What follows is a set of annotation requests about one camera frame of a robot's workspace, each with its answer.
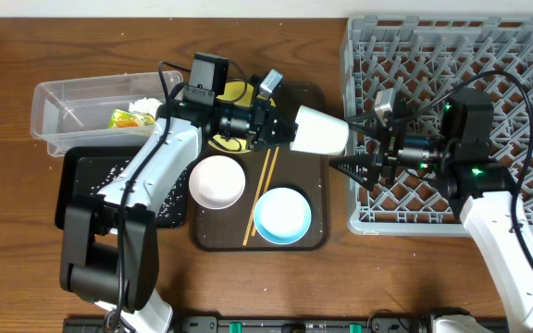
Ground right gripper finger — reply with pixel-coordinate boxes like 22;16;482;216
329;154;380;191
345;113;387;139

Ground white paper cup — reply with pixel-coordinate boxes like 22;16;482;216
290;105;349;155

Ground white bowl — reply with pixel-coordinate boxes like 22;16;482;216
189;155;246;210

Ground blue bowl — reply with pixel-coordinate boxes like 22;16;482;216
254;187;312;245

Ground white tissue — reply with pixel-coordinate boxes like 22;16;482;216
129;97;162;117

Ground rice and peanut scraps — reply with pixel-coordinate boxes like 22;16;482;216
89;160;190;228

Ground green snack wrapper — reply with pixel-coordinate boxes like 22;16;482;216
107;109;155;129

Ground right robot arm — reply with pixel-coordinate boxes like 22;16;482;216
330;88;533;332

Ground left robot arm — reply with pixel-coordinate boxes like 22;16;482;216
56;53;298;332

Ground grey dishwasher rack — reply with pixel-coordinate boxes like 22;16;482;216
340;16;533;232

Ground wooden chopstick left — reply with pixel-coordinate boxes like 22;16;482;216
242;149;271;247

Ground wooden chopstick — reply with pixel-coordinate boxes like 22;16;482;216
242;149;271;247
252;147;279;237

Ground wooden chopstick right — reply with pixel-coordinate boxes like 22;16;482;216
252;147;279;237

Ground yellow plate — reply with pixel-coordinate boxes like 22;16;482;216
208;80;254;154

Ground dark brown serving tray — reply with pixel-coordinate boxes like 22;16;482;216
190;81;330;253

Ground clear plastic bin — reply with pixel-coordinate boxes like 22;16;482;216
31;72;165;157

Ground black rectangular bin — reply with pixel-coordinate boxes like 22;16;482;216
54;145;189;231

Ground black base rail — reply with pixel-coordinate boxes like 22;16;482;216
61;315;434;333

